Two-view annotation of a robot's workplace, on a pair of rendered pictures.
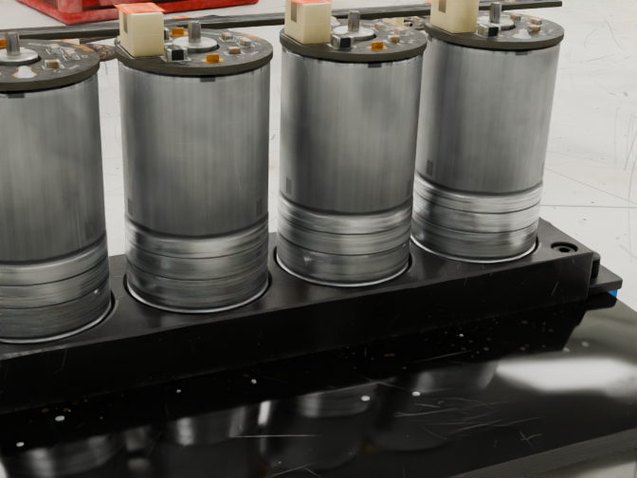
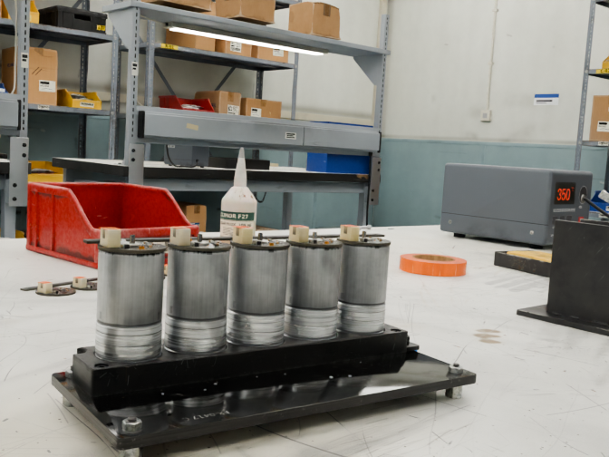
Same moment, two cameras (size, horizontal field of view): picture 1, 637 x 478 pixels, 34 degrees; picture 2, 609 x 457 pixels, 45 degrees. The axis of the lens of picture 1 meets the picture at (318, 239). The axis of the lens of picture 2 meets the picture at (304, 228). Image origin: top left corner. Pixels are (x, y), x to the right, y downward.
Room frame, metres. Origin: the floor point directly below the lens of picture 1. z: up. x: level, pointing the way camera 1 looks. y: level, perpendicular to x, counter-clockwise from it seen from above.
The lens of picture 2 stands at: (-0.14, 0.06, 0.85)
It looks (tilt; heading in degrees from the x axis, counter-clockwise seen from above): 6 degrees down; 350
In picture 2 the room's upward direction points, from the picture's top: 3 degrees clockwise
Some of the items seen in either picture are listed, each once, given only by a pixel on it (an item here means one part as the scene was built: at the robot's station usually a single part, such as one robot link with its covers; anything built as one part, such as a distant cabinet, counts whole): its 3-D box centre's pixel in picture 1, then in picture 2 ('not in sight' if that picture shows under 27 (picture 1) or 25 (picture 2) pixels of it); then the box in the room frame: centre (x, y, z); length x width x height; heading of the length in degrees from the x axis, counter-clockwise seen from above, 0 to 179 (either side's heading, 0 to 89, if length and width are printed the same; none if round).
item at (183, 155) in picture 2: not in sight; (186, 155); (3.05, 0.00, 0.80); 0.15 x 0.12 x 0.10; 50
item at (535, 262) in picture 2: not in sight; (542, 262); (0.51, -0.30, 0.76); 0.07 x 0.05 x 0.02; 20
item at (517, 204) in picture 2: not in sight; (515, 204); (0.75, -0.38, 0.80); 0.15 x 0.12 x 0.10; 35
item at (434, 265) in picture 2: not in sight; (432, 264); (0.49, -0.18, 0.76); 0.06 x 0.06 x 0.01
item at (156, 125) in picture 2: not in sight; (273, 136); (3.09, -0.37, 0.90); 1.30 x 0.06 x 0.12; 121
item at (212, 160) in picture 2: not in sight; (237, 163); (3.21, -0.23, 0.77); 0.24 x 0.16 x 0.04; 119
